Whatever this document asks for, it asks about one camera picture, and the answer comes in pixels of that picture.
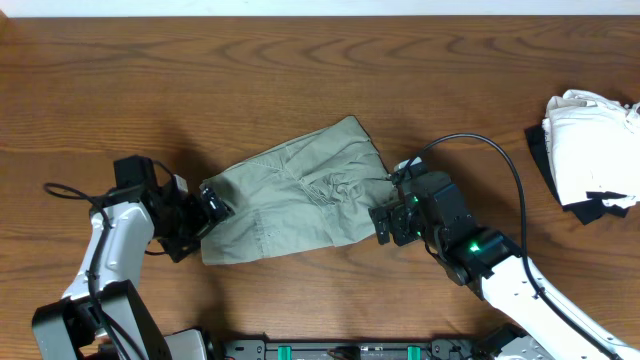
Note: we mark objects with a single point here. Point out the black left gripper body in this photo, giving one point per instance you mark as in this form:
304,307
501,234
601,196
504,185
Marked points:
183,223

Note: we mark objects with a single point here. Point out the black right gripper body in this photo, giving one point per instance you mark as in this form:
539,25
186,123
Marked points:
406,228

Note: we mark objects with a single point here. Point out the grey-green cotton shorts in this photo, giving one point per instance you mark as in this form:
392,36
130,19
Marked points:
311,192

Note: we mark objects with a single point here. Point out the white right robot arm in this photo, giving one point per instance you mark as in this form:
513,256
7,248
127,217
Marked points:
498,271

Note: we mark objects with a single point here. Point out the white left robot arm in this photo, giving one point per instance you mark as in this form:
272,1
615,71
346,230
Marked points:
103,300

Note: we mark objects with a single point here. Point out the black folded garment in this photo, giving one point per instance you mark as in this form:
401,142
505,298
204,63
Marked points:
586,211

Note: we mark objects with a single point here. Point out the white folded garment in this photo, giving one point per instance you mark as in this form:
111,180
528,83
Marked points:
592,145

